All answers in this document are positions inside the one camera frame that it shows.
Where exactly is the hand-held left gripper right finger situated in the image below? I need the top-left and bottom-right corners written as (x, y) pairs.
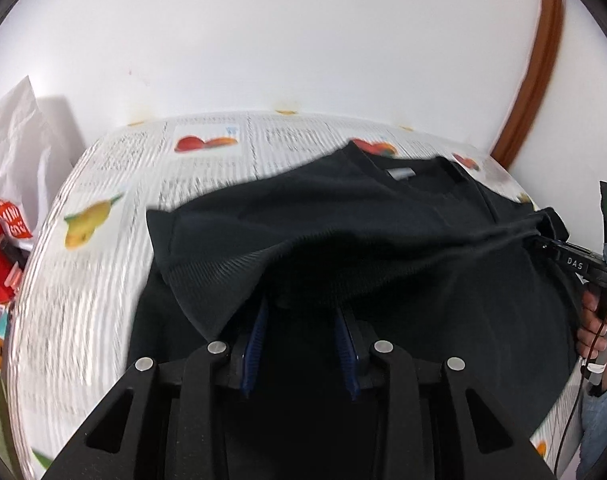
top-left (333, 305), bottom-right (559, 480)

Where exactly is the fruit print tablecloth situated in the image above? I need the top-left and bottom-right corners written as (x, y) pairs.
top-left (8, 112), bottom-right (584, 480)

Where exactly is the white plastic bag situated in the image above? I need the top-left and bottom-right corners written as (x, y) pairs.
top-left (0, 75), bottom-right (88, 252)

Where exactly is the person's right hand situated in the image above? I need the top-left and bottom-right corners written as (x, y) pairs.
top-left (576, 291), bottom-right (607, 359)

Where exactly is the blue denim clothing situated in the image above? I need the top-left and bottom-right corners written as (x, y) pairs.
top-left (579, 374), bottom-right (607, 468)

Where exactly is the black cable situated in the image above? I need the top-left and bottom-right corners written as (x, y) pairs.
top-left (553, 310), bottom-right (607, 476)

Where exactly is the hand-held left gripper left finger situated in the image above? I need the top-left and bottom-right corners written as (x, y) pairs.
top-left (41, 304), bottom-right (270, 480)

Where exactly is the brown wooden door frame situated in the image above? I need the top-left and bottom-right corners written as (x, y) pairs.
top-left (491, 0), bottom-right (565, 167)

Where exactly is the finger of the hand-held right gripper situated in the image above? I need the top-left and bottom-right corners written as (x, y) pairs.
top-left (537, 207), bottom-right (570, 242)

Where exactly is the black sweatshirt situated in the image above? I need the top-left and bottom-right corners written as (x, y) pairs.
top-left (128, 141), bottom-right (587, 480)

